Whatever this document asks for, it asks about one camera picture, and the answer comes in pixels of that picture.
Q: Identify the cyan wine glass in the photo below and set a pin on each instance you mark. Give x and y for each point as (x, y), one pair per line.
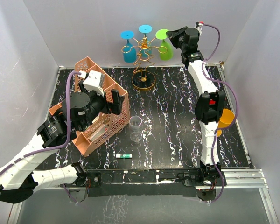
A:
(145, 29)

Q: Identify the yellow wine glass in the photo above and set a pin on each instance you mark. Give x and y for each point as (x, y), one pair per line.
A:
(225, 120)

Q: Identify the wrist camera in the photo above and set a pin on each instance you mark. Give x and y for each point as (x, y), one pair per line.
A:
(199, 27)
(92, 81)

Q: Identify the red wine glass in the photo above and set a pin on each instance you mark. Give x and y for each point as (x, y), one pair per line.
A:
(212, 102)

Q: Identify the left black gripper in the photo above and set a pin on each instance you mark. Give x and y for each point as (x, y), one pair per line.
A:
(117, 100)

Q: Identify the clear wine glass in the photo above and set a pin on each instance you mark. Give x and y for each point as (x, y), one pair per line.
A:
(135, 125)

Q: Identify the gold wire glass rack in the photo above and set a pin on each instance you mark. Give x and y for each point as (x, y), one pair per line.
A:
(142, 79)

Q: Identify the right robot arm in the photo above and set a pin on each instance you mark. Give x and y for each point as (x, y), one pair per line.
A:
(208, 116)

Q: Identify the green wine glass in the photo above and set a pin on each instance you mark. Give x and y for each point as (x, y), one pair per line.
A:
(165, 49)

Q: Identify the blue wine glass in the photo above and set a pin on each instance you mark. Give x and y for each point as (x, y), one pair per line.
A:
(129, 52)

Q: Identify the pink plastic file organizer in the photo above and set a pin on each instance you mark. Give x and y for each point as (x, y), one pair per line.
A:
(70, 119)

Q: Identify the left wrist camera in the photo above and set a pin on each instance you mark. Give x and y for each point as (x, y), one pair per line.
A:
(92, 81)

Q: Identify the green white glue stick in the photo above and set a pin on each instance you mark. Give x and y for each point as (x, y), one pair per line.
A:
(124, 156)

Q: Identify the silver box in organizer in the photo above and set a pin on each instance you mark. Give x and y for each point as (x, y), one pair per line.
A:
(98, 132)

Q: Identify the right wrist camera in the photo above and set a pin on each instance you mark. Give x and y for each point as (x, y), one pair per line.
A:
(199, 27)

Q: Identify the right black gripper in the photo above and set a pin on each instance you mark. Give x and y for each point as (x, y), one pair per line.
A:
(173, 35)

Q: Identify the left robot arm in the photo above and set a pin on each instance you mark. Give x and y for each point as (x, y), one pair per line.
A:
(19, 179)

